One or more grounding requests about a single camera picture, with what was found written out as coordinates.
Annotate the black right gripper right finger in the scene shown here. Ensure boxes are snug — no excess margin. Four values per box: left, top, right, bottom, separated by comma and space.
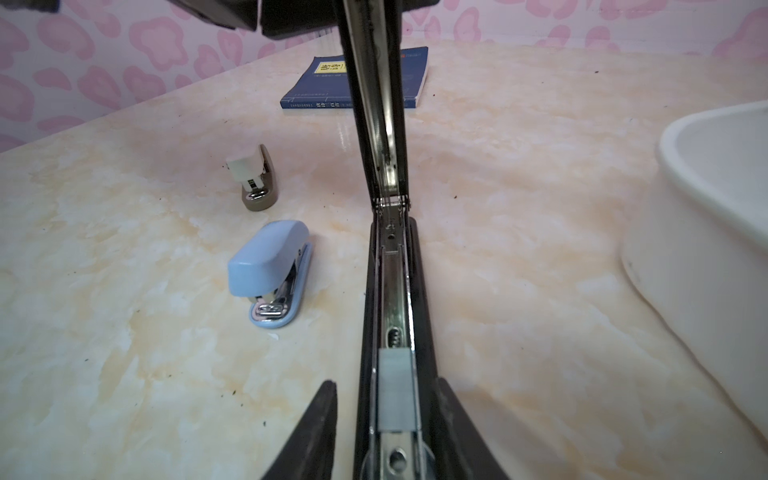
433, 378, 510, 480

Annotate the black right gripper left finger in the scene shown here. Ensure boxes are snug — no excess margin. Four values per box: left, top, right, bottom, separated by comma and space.
262, 380, 338, 480

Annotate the black long stapler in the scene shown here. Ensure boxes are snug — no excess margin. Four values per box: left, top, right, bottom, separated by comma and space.
338, 14, 436, 479

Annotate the grey staple block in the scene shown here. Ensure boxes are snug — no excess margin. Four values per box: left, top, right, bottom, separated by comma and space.
377, 348, 417, 432

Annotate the grey white mini stapler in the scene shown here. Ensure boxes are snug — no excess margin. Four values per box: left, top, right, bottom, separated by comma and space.
226, 144, 279, 212

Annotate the light blue mini stapler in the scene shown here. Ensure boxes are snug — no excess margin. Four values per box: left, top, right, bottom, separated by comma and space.
227, 220, 313, 329

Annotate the blue book yellow label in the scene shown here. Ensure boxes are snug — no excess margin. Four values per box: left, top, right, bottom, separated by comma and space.
280, 46, 429, 110

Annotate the white plastic tray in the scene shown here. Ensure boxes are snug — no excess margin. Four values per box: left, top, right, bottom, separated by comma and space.
621, 101, 767, 432

